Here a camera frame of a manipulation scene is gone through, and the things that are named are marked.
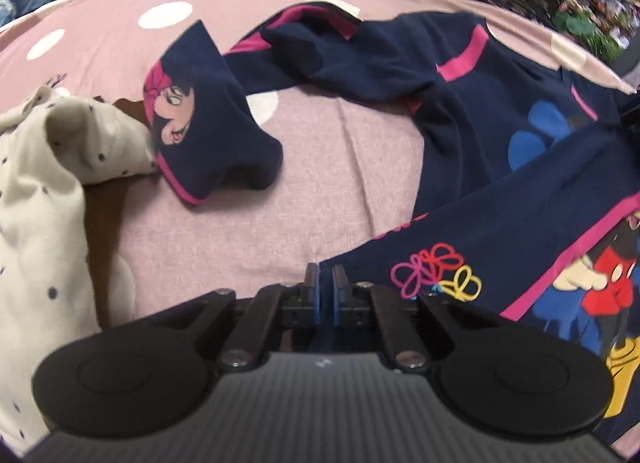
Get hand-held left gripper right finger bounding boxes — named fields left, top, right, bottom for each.
left=331, top=264, right=502, bottom=375

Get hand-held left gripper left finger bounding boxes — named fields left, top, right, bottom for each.
left=146, top=263, right=322, bottom=375

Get navy cartoon print pants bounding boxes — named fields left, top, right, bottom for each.
left=320, top=124, right=640, bottom=459

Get navy cartoon print sweatshirt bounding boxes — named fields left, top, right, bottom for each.
left=143, top=2, right=640, bottom=218

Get pink dotted bedsheet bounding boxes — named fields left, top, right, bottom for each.
left=0, top=0, right=636, bottom=329

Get cream dotted garment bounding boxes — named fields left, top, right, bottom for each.
left=0, top=86, right=159, bottom=454

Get green plant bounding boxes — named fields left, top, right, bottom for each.
left=552, top=10, right=626, bottom=61

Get blue crumpled cloth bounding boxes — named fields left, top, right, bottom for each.
left=0, top=0, right=49, bottom=28

